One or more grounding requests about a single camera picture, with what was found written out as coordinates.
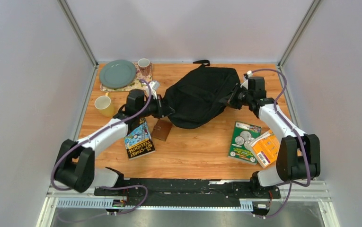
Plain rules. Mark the yellow mug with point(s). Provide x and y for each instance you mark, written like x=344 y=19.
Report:
x=105 y=106

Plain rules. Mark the black backpack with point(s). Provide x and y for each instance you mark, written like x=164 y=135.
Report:
x=197 y=96

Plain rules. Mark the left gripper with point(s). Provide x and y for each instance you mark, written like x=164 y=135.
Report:
x=163 y=109

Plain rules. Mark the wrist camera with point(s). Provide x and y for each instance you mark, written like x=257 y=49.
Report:
x=154 y=85
x=246 y=76

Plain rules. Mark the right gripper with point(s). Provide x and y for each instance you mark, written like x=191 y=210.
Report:
x=231 y=101

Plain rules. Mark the Treehouse storey book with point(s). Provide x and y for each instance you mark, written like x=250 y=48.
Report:
x=139 y=142

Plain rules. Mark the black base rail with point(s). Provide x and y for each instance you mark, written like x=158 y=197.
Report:
x=191 y=193

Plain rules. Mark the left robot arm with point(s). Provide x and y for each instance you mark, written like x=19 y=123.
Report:
x=74 y=168

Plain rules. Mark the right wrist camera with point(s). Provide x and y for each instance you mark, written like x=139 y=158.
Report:
x=246 y=76

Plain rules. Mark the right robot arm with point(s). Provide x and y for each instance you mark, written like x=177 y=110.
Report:
x=298 y=158

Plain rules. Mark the floral tray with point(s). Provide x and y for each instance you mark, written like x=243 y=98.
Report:
x=136 y=84

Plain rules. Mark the brown patterned mug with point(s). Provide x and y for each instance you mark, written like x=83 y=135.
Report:
x=144 y=65

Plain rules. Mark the orange book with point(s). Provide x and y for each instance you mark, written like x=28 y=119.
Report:
x=265 y=148

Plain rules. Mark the green coin book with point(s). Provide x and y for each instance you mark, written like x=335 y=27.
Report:
x=243 y=134

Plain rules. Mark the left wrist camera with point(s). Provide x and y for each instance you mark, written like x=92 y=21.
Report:
x=154 y=85

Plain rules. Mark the brown leather wallet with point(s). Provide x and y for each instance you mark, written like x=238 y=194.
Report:
x=161 y=130

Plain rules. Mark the grey-green plate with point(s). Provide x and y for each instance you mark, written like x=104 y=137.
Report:
x=117 y=74

